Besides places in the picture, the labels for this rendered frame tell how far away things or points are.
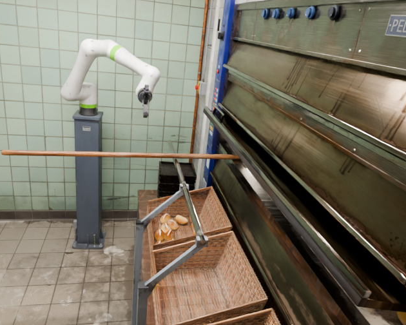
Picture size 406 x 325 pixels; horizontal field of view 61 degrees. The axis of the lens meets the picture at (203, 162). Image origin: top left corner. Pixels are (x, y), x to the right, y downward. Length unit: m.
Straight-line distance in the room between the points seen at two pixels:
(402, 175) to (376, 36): 0.41
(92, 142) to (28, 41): 0.99
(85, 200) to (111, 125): 0.74
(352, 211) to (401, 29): 0.51
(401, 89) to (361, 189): 0.30
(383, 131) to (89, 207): 2.57
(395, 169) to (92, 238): 2.74
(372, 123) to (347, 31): 0.35
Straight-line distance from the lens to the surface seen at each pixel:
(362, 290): 0.91
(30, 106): 3.41
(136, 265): 2.04
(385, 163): 1.04
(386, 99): 1.07
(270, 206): 1.72
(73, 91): 2.72
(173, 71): 3.26
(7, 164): 3.64
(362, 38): 1.21
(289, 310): 1.52
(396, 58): 1.07
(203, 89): 2.97
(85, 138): 2.91
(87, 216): 3.21
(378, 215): 1.05
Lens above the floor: 1.95
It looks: 21 degrees down
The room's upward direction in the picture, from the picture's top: 7 degrees clockwise
